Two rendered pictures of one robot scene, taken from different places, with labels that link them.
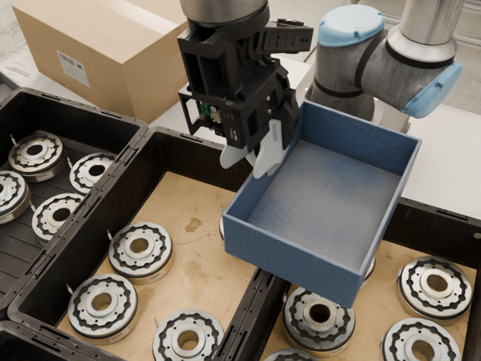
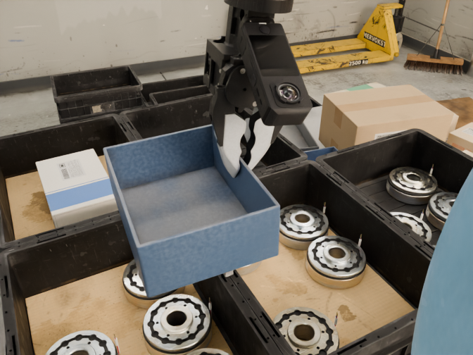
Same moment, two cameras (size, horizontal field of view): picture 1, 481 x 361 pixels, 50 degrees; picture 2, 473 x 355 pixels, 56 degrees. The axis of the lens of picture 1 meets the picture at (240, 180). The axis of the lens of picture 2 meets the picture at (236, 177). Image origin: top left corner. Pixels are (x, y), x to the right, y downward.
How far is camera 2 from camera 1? 0.79 m
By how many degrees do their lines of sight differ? 84
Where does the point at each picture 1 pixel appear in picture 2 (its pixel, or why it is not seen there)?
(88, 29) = not seen: outside the picture
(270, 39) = (241, 38)
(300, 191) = (217, 218)
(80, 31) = not seen: outside the picture
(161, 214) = (375, 298)
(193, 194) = not seen: hidden behind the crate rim
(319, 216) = (184, 214)
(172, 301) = (279, 264)
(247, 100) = (211, 41)
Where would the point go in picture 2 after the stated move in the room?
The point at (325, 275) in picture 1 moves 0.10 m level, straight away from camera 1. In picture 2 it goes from (131, 158) to (169, 194)
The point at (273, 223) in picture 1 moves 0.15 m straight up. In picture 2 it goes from (207, 191) to (203, 84)
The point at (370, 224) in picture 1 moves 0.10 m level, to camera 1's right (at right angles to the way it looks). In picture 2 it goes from (143, 235) to (72, 288)
